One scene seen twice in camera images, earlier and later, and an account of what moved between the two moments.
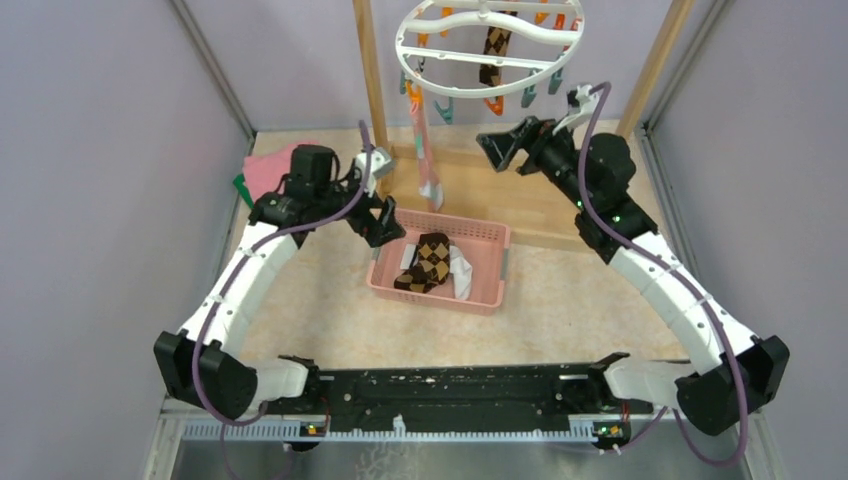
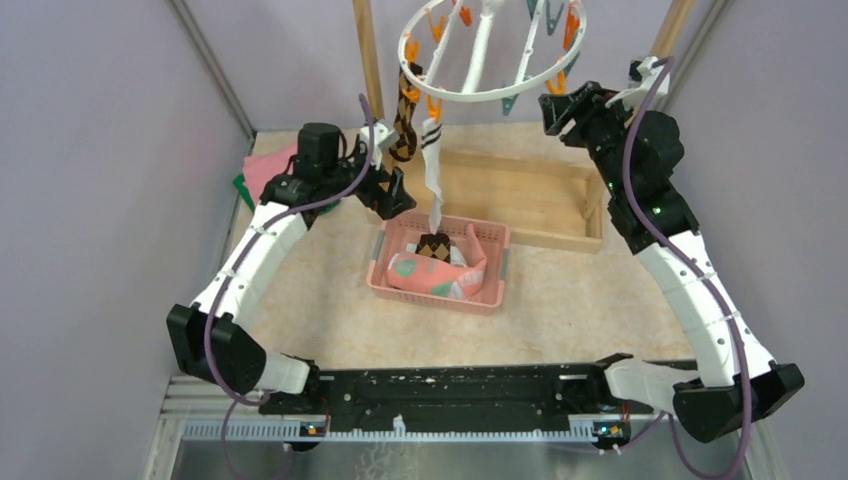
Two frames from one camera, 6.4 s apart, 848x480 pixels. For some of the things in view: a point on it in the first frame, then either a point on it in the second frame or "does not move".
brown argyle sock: x=496 y=44 to x=406 y=141
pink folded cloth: x=265 y=173 does not move
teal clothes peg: x=446 y=114 to x=507 y=103
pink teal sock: x=429 y=190 to x=419 y=272
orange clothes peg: x=496 y=107 to x=561 y=84
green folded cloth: x=243 y=190 does not move
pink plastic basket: x=486 y=247 does not move
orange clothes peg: x=415 y=95 to x=434 y=112
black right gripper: x=538 y=135 to x=593 y=109
